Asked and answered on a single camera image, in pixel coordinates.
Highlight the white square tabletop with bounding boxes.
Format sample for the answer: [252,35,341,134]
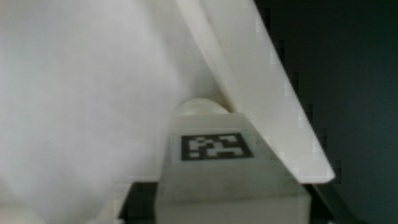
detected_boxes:
[0,0,334,224]

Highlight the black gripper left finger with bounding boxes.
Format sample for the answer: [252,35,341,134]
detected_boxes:
[94,181,165,224]

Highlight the white table leg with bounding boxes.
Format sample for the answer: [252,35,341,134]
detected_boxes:
[154,98,311,224]

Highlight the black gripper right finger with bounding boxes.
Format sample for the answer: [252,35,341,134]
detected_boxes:
[304,184,364,224]

